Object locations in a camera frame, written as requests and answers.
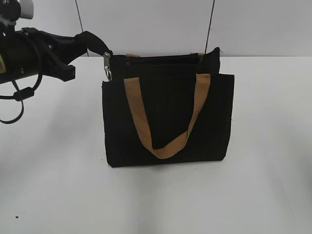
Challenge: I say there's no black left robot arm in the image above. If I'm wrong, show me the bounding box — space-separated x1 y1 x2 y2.
0 28 87 84

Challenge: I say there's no silver zipper pull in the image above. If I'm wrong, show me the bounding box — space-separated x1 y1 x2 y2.
103 50 112 82

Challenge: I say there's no tan front bag handle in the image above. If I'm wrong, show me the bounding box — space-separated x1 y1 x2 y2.
124 74 211 159

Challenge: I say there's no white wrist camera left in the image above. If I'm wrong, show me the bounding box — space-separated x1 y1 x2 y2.
0 0 34 20

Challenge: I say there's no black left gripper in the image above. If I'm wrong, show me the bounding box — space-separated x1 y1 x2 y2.
14 27 84 82

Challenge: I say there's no tan rear bag handle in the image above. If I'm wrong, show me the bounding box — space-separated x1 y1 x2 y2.
125 53 204 59

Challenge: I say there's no black canvas tote bag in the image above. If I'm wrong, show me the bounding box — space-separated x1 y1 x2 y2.
76 31 234 168

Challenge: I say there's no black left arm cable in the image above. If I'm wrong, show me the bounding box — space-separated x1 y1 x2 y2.
0 34 44 124

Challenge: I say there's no tan bag handle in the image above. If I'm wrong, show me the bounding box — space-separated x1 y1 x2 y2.
124 74 211 159
125 53 204 59

